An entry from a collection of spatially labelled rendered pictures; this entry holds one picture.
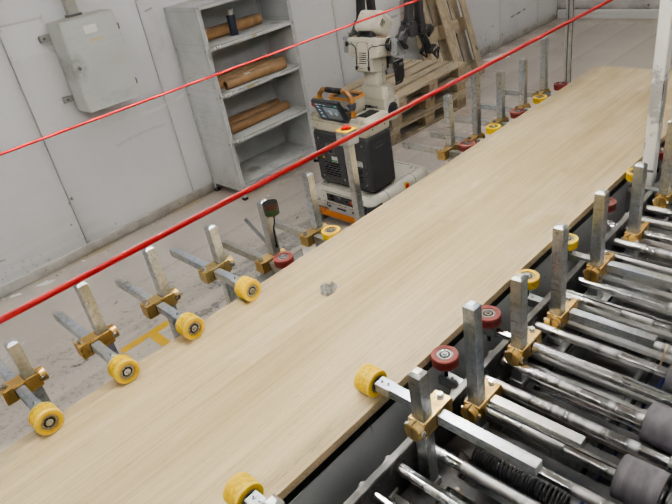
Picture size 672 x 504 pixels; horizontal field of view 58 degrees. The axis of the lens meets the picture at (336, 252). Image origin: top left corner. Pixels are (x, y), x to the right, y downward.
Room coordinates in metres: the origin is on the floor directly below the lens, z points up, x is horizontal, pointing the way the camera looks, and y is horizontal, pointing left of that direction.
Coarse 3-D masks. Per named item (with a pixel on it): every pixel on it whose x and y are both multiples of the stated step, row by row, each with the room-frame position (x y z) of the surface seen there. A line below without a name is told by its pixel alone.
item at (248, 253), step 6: (228, 240) 2.36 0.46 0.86; (228, 246) 2.32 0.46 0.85; (234, 246) 2.29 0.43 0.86; (240, 246) 2.28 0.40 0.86; (234, 252) 2.29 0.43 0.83; (240, 252) 2.25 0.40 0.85; (246, 252) 2.22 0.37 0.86; (252, 252) 2.21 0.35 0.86; (258, 252) 2.20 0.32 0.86; (252, 258) 2.19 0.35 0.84; (258, 258) 2.16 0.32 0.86; (270, 264) 2.10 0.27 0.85; (276, 270) 2.08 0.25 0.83
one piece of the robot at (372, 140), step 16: (320, 96) 4.05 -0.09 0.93; (352, 96) 3.83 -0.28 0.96; (352, 112) 3.82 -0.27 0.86; (368, 112) 3.91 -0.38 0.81; (384, 112) 3.87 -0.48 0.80; (320, 128) 4.06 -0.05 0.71; (336, 128) 3.93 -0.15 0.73; (384, 128) 3.84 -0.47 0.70; (320, 144) 4.08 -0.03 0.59; (368, 144) 3.74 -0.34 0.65; (384, 144) 3.83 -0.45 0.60; (320, 160) 4.11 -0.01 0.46; (336, 160) 3.97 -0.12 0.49; (368, 160) 3.74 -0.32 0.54; (384, 160) 3.82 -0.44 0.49; (336, 176) 4.00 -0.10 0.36; (368, 176) 3.75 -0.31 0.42; (384, 176) 3.80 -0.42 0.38
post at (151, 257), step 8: (144, 248) 1.83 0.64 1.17; (152, 248) 1.83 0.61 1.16; (144, 256) 1.83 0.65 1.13; (152, 256) 1.82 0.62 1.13; (152, 264) 1.81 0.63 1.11; (160, 264) 1.83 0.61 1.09; (152, 272) 1.82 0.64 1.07; (160, 272) 1.82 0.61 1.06; (160, 280) 1.82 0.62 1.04; (160, 288) 1.81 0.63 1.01; (168, 288) 1.83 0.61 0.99; (168, 320) 1.83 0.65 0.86; (176, 336) 1.82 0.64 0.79
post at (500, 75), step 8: (496, 72) 3.30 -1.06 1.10; (504, 72) 3.30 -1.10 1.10; (496, 80) 3.30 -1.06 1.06; (504, 80) 3.30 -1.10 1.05; (496, 88) 3.30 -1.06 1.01; (504, 88) 3.30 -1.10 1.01; (496, 96) 3.30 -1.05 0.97; (504, 96) 3.30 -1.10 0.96; (504, 104) 3.29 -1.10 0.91; (504, 112) 3.29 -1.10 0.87
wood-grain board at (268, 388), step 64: (512, 128) 2.95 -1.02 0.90; (576, 128) 2.80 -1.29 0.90; (640, 128) 2.66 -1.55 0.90; (448, 192) 2.35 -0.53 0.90; (512, 192) 2.25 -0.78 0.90; (576, 192) 2.14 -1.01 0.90; (320, 256) 2.01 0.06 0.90; (384, 256) 1.92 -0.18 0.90; (448, 256) 1.84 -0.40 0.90; (512, 256) 1.77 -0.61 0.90; (256, 320) 1.67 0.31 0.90; (320, 320) 1.60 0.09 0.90; (384, 320) 1.54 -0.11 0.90; (448, 320) 1.48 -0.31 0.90; (128, 384) 1.46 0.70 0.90; (192, 384) 1.40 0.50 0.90; (256, 384) 1.35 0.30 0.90; (320, 384) 1.30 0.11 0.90; (64, 448) 1.23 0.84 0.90; (128, 448) 1.19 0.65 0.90; (192, 448) 1.15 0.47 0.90; (256, 448) 1.11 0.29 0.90; (320, 448) 1.07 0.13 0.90
